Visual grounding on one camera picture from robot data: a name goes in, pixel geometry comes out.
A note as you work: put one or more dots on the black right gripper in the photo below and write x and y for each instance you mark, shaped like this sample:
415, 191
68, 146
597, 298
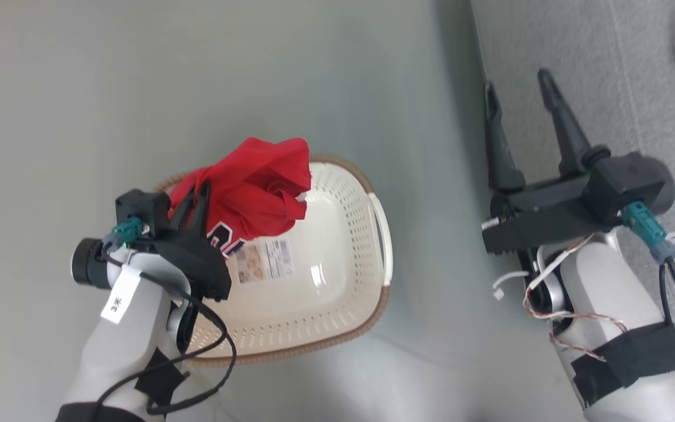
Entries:
542, 217

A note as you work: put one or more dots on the white zip tie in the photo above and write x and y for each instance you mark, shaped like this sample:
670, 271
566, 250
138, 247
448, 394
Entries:
510, 277

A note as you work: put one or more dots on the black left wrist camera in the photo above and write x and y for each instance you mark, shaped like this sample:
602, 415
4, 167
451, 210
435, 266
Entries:
141, 208

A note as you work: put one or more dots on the red jersey with navy letters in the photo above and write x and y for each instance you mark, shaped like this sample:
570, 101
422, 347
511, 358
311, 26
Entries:
255, 187

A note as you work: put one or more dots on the printed sticker label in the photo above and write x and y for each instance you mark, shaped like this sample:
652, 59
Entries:
264, 261

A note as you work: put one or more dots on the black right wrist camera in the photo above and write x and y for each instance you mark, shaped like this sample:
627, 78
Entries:
630, 181

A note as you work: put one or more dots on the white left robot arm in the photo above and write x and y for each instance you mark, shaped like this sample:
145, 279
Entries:
115, 351

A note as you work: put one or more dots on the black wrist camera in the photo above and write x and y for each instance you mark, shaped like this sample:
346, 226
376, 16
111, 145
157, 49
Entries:
630, 181
141, 208

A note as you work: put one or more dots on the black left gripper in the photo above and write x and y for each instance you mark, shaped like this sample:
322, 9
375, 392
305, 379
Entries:
200, 264

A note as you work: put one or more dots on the white paper tag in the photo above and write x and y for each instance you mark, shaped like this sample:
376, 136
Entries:
119, 296

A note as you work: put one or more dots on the cream perforated laundry basket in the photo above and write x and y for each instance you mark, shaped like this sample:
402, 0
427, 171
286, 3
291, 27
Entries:
326, 281

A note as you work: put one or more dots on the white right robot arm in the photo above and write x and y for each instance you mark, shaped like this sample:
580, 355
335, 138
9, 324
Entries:
607, 287

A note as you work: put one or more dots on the black tape band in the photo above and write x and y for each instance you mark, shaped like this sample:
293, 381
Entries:
159, 378
630, 357

